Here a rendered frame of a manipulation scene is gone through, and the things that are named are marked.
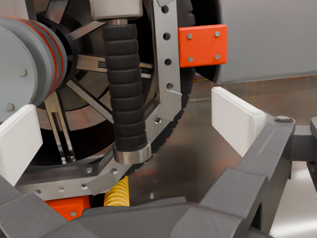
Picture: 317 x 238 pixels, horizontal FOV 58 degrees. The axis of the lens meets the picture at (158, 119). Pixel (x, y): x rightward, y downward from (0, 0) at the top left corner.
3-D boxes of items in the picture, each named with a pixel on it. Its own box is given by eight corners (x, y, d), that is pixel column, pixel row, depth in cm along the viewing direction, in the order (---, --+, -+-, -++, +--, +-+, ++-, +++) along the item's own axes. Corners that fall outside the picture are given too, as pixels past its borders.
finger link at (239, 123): (253, 114, 14) (267, 113, 14) (211, 87, 21) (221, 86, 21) (251, 168, 15) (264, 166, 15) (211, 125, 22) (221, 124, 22)
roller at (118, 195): (128, 169, 87) (126, 152, 85) (131, 235, 59) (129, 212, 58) (109, 172, 87) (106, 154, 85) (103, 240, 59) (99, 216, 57)
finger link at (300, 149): (283, 139, 13) (345, 131, 13) (239, 109, 18) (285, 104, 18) (281, 168, 13) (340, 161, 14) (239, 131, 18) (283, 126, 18)
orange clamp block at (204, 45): (172, 63, 59) (214, 59, 60) (179, 68, 52) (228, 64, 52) (170, 28, 57) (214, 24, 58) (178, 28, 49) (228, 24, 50)
